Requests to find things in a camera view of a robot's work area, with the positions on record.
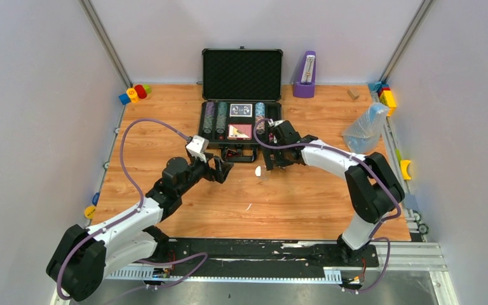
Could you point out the yellow blue round tags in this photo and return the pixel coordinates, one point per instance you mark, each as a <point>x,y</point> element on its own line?
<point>90,210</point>

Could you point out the clear plastic bag blue contents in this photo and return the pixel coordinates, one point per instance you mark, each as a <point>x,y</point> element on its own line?
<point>362,136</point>

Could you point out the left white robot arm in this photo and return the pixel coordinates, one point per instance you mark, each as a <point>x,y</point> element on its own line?
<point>85,256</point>

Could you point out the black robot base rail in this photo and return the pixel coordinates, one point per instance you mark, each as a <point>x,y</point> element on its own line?
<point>284,261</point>

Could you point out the black poker set case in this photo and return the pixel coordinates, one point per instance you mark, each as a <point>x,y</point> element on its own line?
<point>241,76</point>

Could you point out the coloured toy blocks stack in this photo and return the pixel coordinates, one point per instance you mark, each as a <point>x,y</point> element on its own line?
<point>385,95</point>

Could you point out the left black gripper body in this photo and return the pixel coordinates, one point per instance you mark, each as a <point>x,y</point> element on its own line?
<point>212,168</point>

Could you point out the purple metronome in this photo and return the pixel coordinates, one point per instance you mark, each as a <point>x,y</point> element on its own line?
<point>304,78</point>

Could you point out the clear round dealer button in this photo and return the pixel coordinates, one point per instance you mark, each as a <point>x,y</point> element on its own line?
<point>262,173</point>

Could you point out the small wooden block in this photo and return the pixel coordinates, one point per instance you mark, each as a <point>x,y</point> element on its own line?
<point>353,93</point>

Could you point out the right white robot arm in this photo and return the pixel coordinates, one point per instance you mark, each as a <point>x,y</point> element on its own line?
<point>374,190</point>

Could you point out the red playing card box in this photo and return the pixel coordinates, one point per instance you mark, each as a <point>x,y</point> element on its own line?
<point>239,132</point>

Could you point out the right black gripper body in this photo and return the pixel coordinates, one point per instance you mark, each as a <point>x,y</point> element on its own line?
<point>281,159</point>

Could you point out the black caster wheels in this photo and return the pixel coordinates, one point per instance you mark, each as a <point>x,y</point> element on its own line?
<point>421,226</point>

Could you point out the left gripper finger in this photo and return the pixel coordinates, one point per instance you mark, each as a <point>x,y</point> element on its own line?
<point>220,163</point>
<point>221,173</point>

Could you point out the blue playing card deck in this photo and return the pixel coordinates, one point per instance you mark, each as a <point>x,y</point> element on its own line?
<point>240,110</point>

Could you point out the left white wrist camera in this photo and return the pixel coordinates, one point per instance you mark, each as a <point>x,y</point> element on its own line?
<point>197,147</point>

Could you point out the coloured toy cylinders cluster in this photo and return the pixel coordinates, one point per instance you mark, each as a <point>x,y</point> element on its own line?
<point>135,94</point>

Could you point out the purple chip stack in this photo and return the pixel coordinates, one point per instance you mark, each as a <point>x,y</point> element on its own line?
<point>209,110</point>

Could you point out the light blue chip stack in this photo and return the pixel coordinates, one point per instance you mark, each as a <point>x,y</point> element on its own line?
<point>260,111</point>

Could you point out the black red case tag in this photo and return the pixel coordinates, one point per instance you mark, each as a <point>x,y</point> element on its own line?
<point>232,155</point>

